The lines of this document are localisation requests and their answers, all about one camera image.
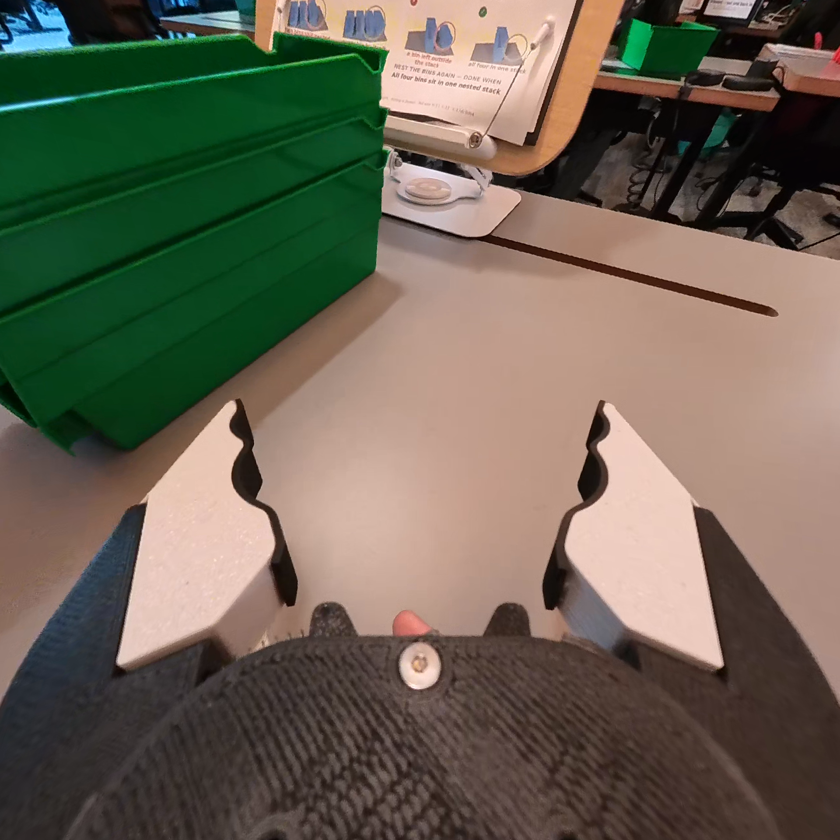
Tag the wooden top desk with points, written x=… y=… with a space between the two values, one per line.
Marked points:
x=656 y=84

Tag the printed instruction sheet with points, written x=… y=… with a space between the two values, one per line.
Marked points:
x=446 y=79

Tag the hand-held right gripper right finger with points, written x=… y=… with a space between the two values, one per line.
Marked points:
x=636 y=558

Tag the person's right hand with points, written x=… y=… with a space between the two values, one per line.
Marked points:
x=410 y=622

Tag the grey desk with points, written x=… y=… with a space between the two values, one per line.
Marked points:
x=459 y=361

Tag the green plastic storage bin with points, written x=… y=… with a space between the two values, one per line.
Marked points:
x=197 y=131
x=229 y=328
x=663 y=46
x=197 y=216

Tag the black device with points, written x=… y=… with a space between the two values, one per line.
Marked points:
x=705 y=79
x=754 y=77

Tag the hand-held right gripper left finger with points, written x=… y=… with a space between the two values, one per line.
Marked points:
x=203 y=558

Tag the pale wood-edged board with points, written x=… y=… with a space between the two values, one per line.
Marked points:
x=807 y=62

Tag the instruction sheet on clipboard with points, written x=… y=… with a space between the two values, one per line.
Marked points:
x=564 y=118

